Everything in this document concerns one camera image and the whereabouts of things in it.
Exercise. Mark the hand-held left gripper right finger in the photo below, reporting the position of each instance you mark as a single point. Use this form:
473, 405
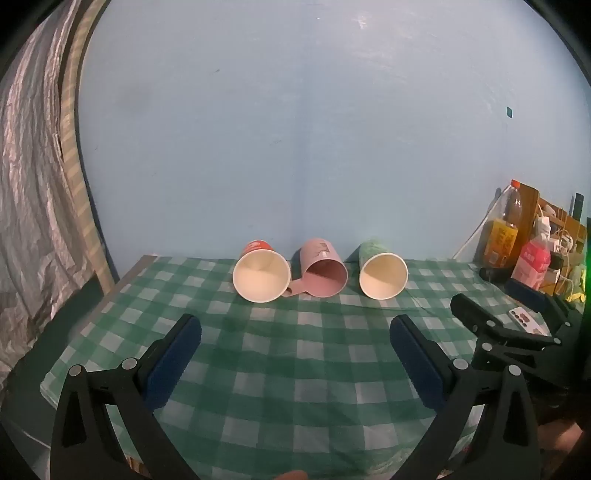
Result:
418, 364

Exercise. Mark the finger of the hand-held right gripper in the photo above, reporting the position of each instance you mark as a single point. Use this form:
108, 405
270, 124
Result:
531, 295
471, 314

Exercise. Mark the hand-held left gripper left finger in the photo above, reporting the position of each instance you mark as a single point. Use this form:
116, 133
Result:
171, 364

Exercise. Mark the person's right forearm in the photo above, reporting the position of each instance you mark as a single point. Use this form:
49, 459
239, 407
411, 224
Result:
561, 436

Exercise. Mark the green paper cup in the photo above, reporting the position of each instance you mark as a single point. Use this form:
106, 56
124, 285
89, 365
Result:
383, 274

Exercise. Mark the red paper cup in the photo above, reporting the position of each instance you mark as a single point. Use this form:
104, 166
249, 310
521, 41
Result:
261, 274

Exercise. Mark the white remote control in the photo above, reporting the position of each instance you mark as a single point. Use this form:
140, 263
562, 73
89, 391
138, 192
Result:
526, 320

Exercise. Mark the pink label bottle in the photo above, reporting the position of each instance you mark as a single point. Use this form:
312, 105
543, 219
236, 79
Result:
531, 263

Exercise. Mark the black cylindrical object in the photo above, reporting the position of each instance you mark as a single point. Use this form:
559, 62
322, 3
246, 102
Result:
495, 274

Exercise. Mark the orange label drink bottle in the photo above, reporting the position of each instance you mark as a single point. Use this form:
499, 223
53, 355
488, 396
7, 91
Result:
501, 235

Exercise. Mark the wooden box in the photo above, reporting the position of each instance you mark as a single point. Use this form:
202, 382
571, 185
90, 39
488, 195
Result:
565, 226

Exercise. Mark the green checked tablecloth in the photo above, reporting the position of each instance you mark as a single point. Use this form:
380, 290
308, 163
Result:
295, 369

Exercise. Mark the pink plastic mug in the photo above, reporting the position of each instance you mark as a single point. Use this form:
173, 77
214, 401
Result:
323, 267

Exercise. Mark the silver foil curtain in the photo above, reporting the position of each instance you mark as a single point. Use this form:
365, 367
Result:
32, 184

